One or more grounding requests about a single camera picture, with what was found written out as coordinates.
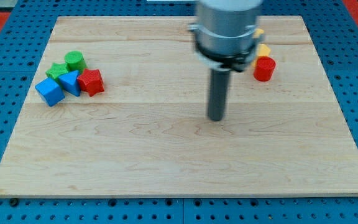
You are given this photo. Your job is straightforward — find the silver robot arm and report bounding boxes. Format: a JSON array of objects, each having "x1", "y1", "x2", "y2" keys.
[{"x1": 188, "y1": 0, "x2": 263, "y2": 74}]

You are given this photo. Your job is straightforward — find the yellow hexagon block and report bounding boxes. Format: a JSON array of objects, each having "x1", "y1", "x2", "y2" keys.
[{"x1": 252, "y1": 44, "x2": 271, "y2": 67}]

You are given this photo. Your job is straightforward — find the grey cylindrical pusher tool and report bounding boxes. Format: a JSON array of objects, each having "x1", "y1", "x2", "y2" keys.
[{"x1": 207, "y1": 70, "x2": 231, "y2": 121}]

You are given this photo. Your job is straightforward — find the green cylinder block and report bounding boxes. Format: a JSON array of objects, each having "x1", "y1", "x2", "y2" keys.
[{"x1": 64, "y1": 50, "x2": 87, "y2": 73}]

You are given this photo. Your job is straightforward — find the blue triangle block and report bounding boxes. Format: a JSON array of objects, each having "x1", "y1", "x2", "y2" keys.
[{"x1": 58, "y1": 70, "x2": 81, "y2": 96}]

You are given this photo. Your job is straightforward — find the blue cube block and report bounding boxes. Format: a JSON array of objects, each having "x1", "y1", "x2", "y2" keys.
[{"x1": 35, "y1": 78, "x2": 65, "y2": 107}]

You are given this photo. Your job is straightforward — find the wooden board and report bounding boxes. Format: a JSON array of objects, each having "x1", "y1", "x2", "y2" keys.
[{"x1": 0, "y1": 16, "x2": 358, "y2": 198}]

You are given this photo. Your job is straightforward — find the green star block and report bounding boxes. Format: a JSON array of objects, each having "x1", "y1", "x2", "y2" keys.
[{"x1": 45, "y1": 63, "x2": 70, "y2": 83}]

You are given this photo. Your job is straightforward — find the red cylinder block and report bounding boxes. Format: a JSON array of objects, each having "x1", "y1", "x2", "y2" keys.
[{"x1": 253, "y1": 56, "x2": 276, "y2": 82}]

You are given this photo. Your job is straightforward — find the red star block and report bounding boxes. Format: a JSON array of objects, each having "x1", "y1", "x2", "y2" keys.
[{"x1": 77, "y1": 68, "x2": 104, "y2": 97}]

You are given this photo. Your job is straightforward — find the yellow block behind arm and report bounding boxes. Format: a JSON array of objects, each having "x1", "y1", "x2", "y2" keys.
[{"x1": 253, "y1": 28, "x2": 264, "y2": 39}]

